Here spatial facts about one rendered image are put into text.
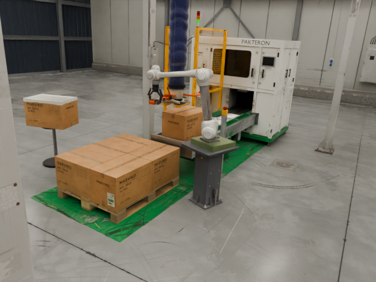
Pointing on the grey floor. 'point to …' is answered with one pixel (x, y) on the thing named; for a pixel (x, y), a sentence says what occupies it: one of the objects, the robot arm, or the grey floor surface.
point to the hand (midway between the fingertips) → (155, 101)
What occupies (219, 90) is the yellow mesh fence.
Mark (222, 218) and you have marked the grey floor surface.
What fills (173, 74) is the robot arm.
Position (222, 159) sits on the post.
